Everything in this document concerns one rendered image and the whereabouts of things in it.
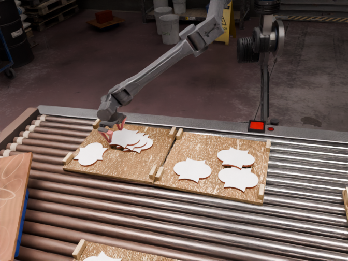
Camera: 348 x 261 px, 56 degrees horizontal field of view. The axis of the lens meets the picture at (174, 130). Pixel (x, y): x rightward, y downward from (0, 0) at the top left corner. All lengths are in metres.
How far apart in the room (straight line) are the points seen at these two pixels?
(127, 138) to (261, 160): 0.59
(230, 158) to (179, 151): 0.22
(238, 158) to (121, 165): 0.48
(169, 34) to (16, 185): 4.04
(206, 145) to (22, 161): 0.75
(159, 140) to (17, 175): 0.60
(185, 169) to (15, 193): 0.62
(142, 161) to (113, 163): 0.13
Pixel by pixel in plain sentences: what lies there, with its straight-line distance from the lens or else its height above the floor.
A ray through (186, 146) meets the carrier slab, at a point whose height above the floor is 0.94.
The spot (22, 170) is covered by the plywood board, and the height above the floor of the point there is 1.04.
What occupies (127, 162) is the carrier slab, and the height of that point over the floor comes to 0.94.
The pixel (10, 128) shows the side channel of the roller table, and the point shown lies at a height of 0.95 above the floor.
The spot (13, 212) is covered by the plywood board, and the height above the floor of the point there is 1.04.
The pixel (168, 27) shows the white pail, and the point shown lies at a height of 0.27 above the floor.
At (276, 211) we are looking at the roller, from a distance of 1.24.
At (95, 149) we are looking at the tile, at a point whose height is 0.95.
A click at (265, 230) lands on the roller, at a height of 0.92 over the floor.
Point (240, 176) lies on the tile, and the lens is 1.29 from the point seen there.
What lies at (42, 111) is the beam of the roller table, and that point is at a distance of 1.96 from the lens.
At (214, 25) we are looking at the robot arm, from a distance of 1.35.
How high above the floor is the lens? 1.84
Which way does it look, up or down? 36 degrees down
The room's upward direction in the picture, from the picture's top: 5 degrees counter-clockwise
